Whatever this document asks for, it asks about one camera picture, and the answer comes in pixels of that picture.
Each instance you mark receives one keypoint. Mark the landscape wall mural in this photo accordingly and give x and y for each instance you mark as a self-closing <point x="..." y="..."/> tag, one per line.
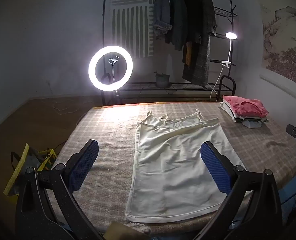
<point x="288" y="42"/>

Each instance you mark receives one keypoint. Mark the black metal chair frame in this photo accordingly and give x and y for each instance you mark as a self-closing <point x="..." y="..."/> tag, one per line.
<point x="232" y="85"/>

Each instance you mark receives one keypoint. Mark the white clip lamp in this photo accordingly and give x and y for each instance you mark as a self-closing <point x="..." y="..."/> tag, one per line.
<point x="231" y="35"/>

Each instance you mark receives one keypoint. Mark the phone holder clamp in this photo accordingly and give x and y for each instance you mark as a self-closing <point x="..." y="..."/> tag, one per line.
<point x="112" y="61"/>

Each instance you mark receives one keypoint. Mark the potted plant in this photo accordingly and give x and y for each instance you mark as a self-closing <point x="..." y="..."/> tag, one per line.
<point x="162" y="80"/>

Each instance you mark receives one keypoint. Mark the black coat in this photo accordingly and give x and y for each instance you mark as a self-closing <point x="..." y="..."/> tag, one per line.
<point x="191" y="10"/>

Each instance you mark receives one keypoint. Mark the grey-blue folded garment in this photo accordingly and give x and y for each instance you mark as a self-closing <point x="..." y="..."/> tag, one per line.
<point x="251" y="123"/>

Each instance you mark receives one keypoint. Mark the striped hanging cloth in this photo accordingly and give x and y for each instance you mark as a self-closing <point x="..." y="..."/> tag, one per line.
<point x="133" y="30"/>

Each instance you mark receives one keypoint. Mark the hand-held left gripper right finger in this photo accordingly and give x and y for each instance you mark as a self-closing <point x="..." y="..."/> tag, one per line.
<point x="214" y="170"/>

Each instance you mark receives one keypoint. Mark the white camisole top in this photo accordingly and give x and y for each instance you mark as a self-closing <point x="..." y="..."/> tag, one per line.
<point x="173" y="170"/>

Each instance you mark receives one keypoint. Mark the white curved headboard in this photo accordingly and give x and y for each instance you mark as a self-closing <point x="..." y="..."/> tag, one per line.
<point x="283" y="82"/>

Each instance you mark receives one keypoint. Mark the grey plaid coat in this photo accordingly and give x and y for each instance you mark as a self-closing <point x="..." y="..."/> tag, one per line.
<point x="203" y="55"/>

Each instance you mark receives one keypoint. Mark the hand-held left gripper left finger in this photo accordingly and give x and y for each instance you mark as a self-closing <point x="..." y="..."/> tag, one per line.
<point x="86" y="162"/>

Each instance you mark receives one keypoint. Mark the denim jacket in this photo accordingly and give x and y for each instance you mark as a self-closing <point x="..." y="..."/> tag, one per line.
<point x="161" y="10"/>

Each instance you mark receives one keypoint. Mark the yellow hanging garment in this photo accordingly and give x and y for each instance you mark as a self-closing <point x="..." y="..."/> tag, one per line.
<point x="188" y="55"/>

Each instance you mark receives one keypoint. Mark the dark green jacket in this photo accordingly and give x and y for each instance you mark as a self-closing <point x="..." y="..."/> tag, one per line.
<point x="178" y="17"/>

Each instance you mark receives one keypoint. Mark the beige plaid blanket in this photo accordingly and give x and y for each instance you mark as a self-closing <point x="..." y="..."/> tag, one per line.
<point x="107" y="135"/>

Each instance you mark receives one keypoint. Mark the yellow shopping bag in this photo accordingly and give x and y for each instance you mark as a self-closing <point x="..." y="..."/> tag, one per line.
<point x="20" y="165"/>

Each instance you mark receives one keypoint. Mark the white folded garment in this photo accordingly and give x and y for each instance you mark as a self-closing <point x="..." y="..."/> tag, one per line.
<point x="231" y="113"/>

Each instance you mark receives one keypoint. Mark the black metal clothes rack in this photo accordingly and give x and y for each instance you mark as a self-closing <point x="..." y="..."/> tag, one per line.
<point x="138" y="86"/>

